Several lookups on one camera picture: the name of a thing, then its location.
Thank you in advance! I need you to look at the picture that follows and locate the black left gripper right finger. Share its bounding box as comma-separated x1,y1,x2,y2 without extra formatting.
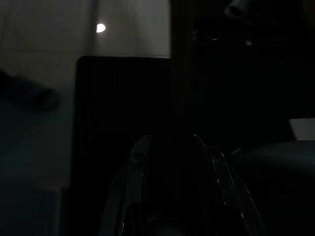
193,134,269,236

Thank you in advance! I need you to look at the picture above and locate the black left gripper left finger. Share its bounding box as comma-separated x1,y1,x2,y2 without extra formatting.
98,134,152,236

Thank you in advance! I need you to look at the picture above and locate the black flat panel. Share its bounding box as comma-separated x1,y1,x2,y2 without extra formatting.
72,56,172,236

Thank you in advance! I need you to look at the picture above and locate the dark wooden post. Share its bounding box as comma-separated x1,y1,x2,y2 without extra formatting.
171,0,194,137

